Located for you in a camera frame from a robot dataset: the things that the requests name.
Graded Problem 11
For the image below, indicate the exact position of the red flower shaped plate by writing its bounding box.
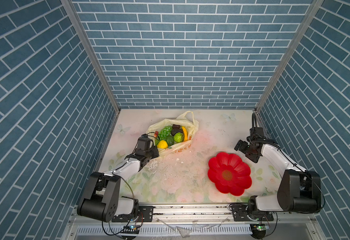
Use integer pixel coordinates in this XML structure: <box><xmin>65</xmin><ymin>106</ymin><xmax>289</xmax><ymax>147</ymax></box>
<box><xmin>207</xmin><ymin>152</ymin><xmax>252</xmax><ymax>197</ymax></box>

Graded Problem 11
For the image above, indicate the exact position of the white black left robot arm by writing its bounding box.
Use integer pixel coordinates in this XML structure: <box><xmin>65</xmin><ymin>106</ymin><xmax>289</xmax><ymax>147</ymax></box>
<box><xmin>77</xmin><ymin>146</ymin><xmax>159</xmax><ymax>223</ymax></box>

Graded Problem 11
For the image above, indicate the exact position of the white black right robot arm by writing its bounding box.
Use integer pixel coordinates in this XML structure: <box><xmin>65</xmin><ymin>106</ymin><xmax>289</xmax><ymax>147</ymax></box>
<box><xmin>234</xmin><ymin>139</ymin><xmax>325</xmax><ymax>214</ymax></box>

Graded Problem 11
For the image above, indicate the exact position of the yellow fake lemon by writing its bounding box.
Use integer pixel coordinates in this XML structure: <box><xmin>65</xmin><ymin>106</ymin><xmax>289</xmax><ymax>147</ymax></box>
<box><xmin>157</xmin><ymin>140</ymin><xmax>169</xmax><ymax>149</ymax></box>

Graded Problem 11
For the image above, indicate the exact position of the dark green fake avocado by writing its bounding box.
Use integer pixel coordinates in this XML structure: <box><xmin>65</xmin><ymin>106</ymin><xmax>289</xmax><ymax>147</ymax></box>
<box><xmin>166</xmin><ymin>135</ymin><xmax>175</xmax><ymax>147</ymax></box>

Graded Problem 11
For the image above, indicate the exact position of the green fake grapes bunch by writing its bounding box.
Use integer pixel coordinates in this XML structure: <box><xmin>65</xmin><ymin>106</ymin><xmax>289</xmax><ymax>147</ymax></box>
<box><xmin>159</xmin><ymin>126</ymin><xmax>173</xmax><ymax>141</ymax></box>

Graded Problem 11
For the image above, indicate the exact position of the green fake lime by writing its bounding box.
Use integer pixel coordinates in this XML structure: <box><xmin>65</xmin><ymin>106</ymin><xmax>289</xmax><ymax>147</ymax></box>
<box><xmin>173</xmin><ymin>133</ymin><xmax>184</xmax><ymax>143</ymax></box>

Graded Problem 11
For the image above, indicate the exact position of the dark brown fake fruit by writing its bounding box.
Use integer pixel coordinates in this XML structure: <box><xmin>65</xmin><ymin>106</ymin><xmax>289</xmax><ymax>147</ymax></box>
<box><xmin>171</xmin><ymin>125</ymin><xmax>183</xmax><ymax>136</ymax></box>

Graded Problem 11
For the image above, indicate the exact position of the yellow fake banana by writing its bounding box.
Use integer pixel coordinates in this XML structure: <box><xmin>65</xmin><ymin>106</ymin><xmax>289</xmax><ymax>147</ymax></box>
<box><xmin>181</xmin><ymin>126</ymin><xmax>188</xmax><ymax>142</ymax></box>

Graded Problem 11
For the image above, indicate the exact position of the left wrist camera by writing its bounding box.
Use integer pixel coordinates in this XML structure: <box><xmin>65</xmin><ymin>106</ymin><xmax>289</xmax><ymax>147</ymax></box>
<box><xmin>137</xmin><ymin>134</ymin><xmax>152</xmax><ymax>152</ymax></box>

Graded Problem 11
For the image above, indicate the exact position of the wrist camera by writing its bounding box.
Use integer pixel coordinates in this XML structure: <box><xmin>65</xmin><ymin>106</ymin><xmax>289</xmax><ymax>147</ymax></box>
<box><xmin>137</xmin><ymin>134</ymin><xmax>152</xmax><ymax>152</ymax></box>
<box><xmin>249</xmin><ymin>127</ymin><xmax>265</xmax><ymax>142</ymax></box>

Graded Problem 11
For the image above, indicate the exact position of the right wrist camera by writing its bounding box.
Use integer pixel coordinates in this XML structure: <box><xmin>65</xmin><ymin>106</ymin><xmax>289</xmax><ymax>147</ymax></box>
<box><xmin>249</xmin><ymin>127</ymin><xmax>265</xmax><ymax>142</ymax></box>

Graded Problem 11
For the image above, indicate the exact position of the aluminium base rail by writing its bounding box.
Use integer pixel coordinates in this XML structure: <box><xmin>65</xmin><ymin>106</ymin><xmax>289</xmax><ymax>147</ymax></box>
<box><xmin>62</xmin><ymin>203</ymin><xmax>325</xmax><ymax>240</ymax></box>

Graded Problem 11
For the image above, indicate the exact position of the aluminium right corner post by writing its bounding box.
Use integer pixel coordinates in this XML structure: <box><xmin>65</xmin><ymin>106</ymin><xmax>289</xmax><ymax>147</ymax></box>
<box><xmin>254</xmin><ymin>0</ymin><xmax>324</xmax><ymax>114</ymax></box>

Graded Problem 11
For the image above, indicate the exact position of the aluminium corner post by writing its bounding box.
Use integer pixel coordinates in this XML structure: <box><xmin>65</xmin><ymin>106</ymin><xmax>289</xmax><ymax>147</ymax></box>
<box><xmin>61</xmin><ymin>0</ymin><xmax>121</xmax><ymax>115</ymax></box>
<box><xmin>254</xmin><ymin>0</ymin><xmax>324</xmax><ymax>114</ymax></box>

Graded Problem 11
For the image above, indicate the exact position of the aluminium left corner post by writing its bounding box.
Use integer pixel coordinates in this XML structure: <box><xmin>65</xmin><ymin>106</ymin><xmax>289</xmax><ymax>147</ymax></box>
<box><xmin>61</xmin><ymin>0</ymin><xmax>121</xmax><ymax>115</ymax></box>

